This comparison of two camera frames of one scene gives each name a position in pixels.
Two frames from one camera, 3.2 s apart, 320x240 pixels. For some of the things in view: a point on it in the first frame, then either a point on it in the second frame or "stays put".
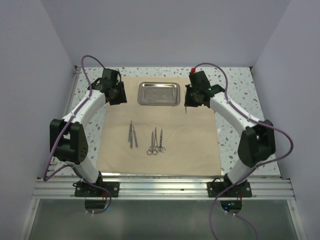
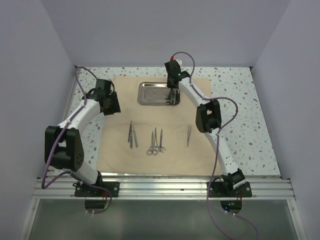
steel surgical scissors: (162, 149) stays put
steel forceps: (156, 146) stays put
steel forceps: (151, 151) stays put
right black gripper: (186, 103) to (169, 83)
